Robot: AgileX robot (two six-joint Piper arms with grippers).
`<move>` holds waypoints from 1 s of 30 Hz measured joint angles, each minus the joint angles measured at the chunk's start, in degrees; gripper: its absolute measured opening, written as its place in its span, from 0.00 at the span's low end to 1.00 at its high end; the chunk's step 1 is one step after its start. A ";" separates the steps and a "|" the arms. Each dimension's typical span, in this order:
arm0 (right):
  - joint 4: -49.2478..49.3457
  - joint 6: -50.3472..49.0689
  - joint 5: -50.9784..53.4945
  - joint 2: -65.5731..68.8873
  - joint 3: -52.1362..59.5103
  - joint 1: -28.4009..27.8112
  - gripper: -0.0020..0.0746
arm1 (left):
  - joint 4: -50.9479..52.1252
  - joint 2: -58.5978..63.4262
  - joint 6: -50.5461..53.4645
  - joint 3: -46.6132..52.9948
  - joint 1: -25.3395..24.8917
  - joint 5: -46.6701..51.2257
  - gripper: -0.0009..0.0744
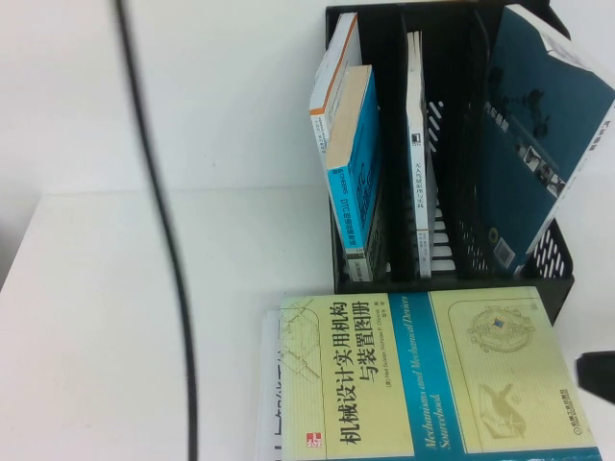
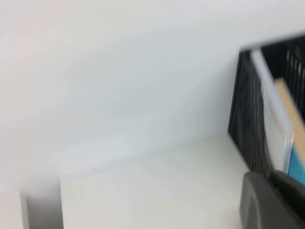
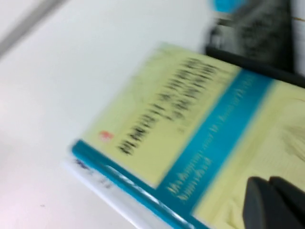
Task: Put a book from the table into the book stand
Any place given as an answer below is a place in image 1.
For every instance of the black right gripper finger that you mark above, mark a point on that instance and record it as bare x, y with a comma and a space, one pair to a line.
600, 364
600, 384

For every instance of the white book with black lettering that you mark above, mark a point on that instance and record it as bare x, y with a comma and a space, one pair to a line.
266, 384

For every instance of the white book with orange stripe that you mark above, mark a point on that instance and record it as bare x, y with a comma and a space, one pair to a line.
347, 38

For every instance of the yellow-green mechanisms book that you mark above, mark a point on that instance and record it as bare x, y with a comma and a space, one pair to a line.
432, 384

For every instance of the black plastic book stand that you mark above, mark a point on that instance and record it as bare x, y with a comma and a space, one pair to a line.
395, 192

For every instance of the dark teal large book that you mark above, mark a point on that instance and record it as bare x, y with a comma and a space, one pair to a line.
528, 144

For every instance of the thin white paperback book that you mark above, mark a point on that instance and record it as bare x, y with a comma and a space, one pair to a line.
415, 192

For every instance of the blue and grey book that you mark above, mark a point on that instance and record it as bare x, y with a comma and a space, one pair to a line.
346, 120

